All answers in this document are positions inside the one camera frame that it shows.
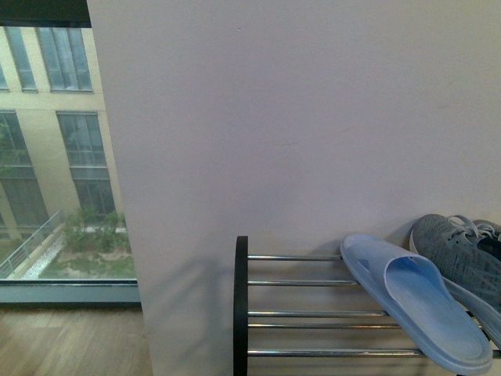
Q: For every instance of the light blue slide slipper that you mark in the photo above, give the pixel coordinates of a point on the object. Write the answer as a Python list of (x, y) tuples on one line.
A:
[(411, 290)]

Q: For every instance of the grey knit sneaker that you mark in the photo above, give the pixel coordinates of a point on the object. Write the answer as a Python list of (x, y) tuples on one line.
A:
[(467, 252)]

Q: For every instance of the black metal shoe rack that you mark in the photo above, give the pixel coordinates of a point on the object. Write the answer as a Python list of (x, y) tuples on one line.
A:
[(246, 318)]

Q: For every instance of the grey window frame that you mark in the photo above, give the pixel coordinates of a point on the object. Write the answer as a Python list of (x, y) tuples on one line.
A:
[(60, 195)]

